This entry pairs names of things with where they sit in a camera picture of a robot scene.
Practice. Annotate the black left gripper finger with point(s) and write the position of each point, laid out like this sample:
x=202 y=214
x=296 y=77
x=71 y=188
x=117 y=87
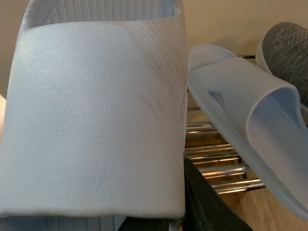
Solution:
x=204 y=208

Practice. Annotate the black metal shoe rack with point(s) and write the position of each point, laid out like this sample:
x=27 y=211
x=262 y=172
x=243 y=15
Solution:
x=217 y=160

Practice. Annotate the light blue slide sandal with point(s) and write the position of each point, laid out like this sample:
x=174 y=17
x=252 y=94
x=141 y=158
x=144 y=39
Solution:
x=95 y=119
x=259 y=115

